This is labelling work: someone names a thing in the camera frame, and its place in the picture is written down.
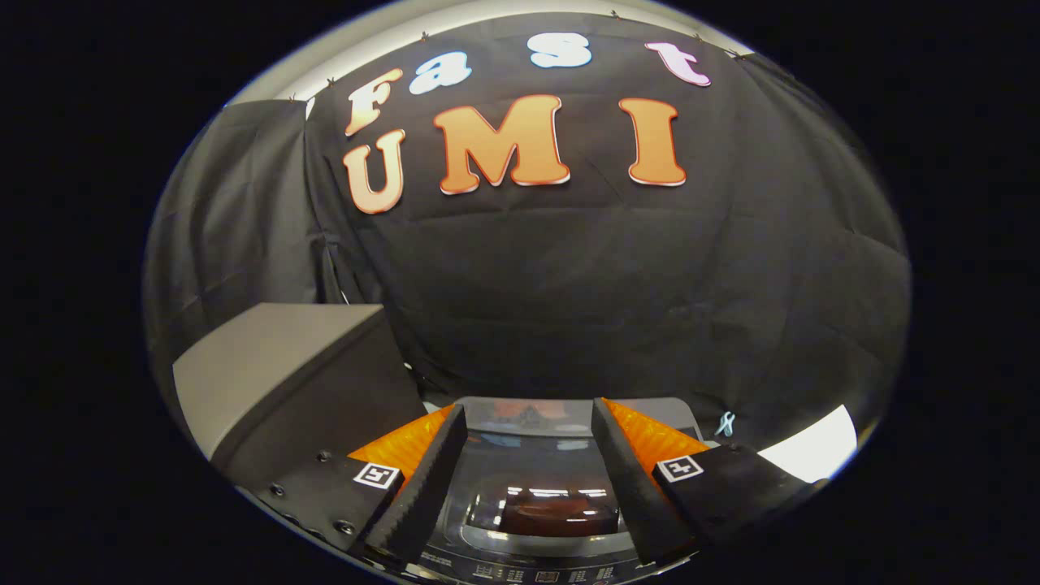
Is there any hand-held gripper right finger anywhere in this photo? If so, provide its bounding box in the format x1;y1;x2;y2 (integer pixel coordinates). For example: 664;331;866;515
591;397;826;567

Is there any dark glass washing machine lid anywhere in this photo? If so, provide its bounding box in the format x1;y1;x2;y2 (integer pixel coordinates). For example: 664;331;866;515
445;398;704;561

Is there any black backdrop cloth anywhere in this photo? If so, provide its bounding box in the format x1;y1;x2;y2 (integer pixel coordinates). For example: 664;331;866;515
142;12;912;456

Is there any white sheet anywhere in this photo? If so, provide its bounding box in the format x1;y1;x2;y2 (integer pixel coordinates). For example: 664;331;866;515
758;404;859;485

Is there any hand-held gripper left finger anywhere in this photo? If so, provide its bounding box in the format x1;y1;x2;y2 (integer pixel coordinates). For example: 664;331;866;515
240;403;470;567

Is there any grey cabinet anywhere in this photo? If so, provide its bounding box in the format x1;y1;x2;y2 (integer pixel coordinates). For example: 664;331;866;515
172;303;429;488

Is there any grey washing machine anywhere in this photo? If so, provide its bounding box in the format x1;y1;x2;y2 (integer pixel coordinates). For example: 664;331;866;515
398;396;708;585

